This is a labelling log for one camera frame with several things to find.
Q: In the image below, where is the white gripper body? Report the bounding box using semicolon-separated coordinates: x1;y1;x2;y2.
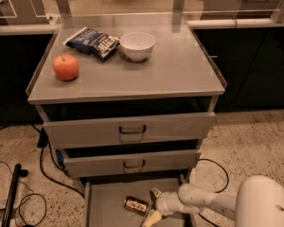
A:
155;192;181;216

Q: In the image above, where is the orange soda can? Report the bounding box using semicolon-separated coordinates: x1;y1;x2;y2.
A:
123;196;149;216

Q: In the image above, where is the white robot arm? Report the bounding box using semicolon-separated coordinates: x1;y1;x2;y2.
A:
142;175;284;227

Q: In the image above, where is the bottom grey drawer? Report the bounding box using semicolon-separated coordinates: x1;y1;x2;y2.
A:
81;177;197;227

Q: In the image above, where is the grey drawer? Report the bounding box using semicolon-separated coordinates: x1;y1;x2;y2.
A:
81;177;197;227
63;149;201;178
44;113;215;148

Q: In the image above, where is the top grey drawer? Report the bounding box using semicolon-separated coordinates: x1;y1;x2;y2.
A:
44;113;215;148

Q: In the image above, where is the middle grey drawer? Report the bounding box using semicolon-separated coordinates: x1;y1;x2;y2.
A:
63;149;201;178

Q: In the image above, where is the grey drawer cabinet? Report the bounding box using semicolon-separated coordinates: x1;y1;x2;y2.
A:
25;12;227;227

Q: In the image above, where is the black bar on floor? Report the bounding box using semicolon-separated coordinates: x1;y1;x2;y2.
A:
1;164;27;227

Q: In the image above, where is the white bowl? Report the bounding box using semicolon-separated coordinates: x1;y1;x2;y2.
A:
120;32;155;61

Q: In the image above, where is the red apple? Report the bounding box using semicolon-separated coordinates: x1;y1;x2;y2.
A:
52;54;80;81

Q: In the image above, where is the blue chip bag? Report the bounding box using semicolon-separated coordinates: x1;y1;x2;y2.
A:
63;27;120;61

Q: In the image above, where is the black cable right floor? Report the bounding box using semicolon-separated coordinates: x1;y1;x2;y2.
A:
186;158;230;227

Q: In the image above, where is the black cable floor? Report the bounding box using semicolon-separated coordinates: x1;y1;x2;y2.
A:
186;158;230;227
29;123;85;199

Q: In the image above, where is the black cable left floor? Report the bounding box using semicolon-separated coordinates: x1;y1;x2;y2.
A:
29;123;85;199

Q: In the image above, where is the thin black cable loop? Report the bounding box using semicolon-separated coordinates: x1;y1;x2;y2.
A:
0;159;47;227

